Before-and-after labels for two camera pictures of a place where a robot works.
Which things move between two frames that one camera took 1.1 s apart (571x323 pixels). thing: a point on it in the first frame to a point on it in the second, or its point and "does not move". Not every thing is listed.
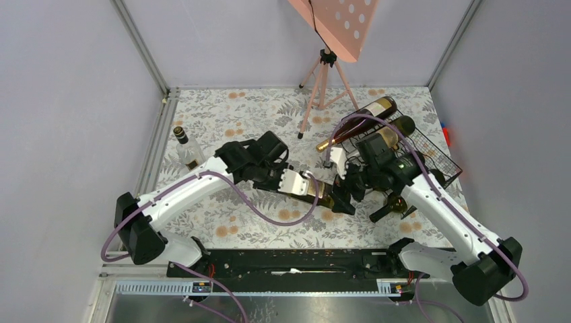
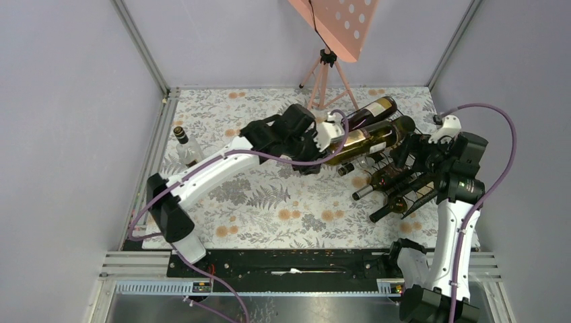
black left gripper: x=275 y=186 to x=315 y=153
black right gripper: x=340 y=190 to x=417 y=143
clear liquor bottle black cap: x=190 y=151 does not move
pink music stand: x=341 y=26 does not move
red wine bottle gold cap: x=384 y=108 does not move
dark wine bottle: x=326 y=200 to x=368 y=140
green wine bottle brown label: x=405 y=124 does not move
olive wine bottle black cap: x=395 y=203 does not move
